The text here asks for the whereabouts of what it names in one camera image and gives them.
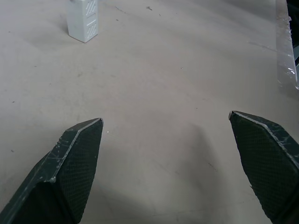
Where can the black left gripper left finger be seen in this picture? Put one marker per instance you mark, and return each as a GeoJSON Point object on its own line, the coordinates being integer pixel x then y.
{"type": "Point", "coordinates": [70, 168]}

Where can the clear tape strip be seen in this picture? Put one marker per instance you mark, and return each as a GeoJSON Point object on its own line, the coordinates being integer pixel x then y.
{"type": "Point", "coordinates": [285, 46]}

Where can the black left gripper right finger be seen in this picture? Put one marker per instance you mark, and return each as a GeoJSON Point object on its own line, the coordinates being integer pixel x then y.
{"type": "Point", "coordinates": [268, 168]}

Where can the white ribbed block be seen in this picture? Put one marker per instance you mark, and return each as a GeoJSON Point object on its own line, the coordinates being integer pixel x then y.
{"type": "Point", "coordinates": [83, 21]}

